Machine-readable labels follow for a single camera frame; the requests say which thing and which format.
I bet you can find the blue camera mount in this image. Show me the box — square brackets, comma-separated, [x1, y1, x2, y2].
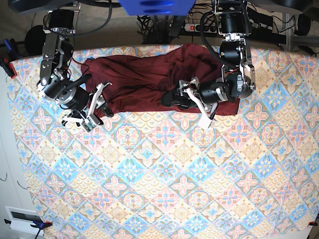
[119, 0, 195, 16]

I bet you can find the blue clamp lower left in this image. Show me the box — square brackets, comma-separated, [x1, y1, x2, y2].
[3, 218, 53, 239]

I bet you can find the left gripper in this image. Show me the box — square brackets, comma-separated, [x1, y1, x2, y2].
[161, 77, 232, 129]

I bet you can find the white wall outlet box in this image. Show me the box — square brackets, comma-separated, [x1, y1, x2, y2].
[5, 206, 41, 235]

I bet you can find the patterned tablecloth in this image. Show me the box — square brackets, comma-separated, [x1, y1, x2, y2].
[6, 49, 319, 239]

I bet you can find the orange clamp lower right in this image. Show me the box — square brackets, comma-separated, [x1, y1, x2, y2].
[308, 221, 318, 227]

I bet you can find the dark red t-shirt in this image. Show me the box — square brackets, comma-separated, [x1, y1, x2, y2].
[80, 43, 240, 118]

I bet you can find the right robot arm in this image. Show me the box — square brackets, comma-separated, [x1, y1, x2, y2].
[8, 0, 114, 132]

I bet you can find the white power strip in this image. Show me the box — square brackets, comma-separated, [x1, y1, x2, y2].
[184, 23, 217, 33]

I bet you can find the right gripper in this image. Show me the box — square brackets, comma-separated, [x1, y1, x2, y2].
[37, 74, 114, 132]

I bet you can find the black round object right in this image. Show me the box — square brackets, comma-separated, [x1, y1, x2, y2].
[295, 14, 312, 36]

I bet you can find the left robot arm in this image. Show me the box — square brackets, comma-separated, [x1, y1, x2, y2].
[161, 0, 256, 129]

